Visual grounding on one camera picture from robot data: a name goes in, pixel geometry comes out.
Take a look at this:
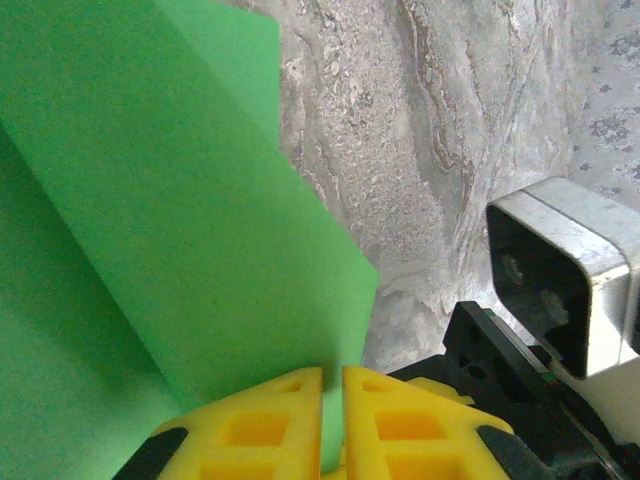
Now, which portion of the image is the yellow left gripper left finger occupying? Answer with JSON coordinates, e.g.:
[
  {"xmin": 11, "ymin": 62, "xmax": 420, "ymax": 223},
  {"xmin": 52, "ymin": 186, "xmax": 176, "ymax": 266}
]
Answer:
[{"xmin": 112, "ymin": 367, "xmax": 324, "ymax": 480}]

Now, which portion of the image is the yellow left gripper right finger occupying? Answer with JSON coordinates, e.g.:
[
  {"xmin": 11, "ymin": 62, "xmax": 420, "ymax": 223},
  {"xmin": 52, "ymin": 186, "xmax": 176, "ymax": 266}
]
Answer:
[{"xmin": 342, "ymin": 366, "xmax": 551, "ymax": 480}]

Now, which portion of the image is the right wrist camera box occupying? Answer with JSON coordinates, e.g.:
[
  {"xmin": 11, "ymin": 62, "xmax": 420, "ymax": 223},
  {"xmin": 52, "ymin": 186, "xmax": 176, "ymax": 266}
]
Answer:
[{"xmin": 485, "ymin": 177, "xmax": 640, "ymax": 381}]

